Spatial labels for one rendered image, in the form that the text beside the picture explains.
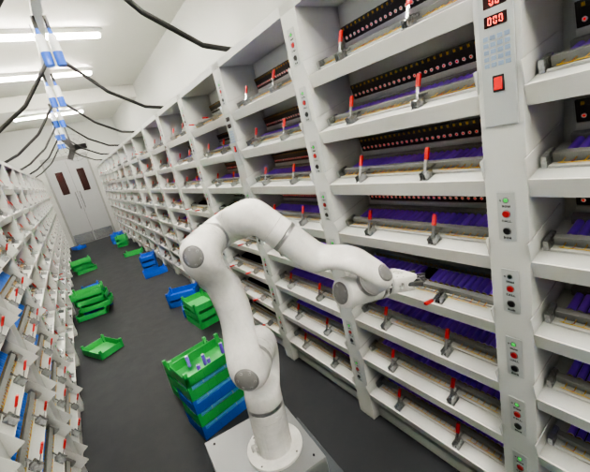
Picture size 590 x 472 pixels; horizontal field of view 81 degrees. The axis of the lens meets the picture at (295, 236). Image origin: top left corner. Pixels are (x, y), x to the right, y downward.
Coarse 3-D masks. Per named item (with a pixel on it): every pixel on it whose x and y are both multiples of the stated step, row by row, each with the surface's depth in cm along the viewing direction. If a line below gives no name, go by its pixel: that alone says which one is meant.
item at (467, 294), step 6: (426, 282) 118; (432, 282) 116; (432, 288) 116; (438, 288) 114; (444, 288) 111; (450, 288) 110; (456, 288) 109; (462, 288) 108; (456, 294) 109; (462, 294) 107; (468, 294) 105; (474, 294) 104; (480, 294) 103; (474, 300) 104; (480, 300) 102; (486, 300) 100; (492, 300) 99
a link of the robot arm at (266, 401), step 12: (264, 336) 109; (276, 348) 113; (276, 360) 113; (276, 372) 112; (264, 384) 109; (276, 384) 110; (252, 396) 107; (264, 396) 106; (276, 396) 108; (252, 408) 107; (264, 408) 106; (276, 408) 108
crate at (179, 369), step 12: (216, 336) 196; (204, 348) 194; (216, 348) 196; (180, 360) 184; (192, 360) 189; (216, 360) 177; (180, 372) 181; (192, 372) 179; (204, 372) 172; (192, 384) 168
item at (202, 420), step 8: (240, 392) 188; (224, 400) 181; (232, 400) 185; (184, 408) 187; (216, 408) 178; (224, 408) 181; (192, 416) 180; (200, 416) 173; (208, 416) 175; (216, 416) 179; (200, 424) 173
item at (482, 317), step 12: (372, 252) 152; (420, 288) 120; (396, 300) 126; (408, 300) 120; (420, 300) 115; (456, 300) 108; (432, 312) 114; (444, 312) 109; (456, 312) 105; (468, 312) 102; (480, 312) 100; (492, 312) 94; (468, 324) 104; (480, 324) 100; (492, 324) 96
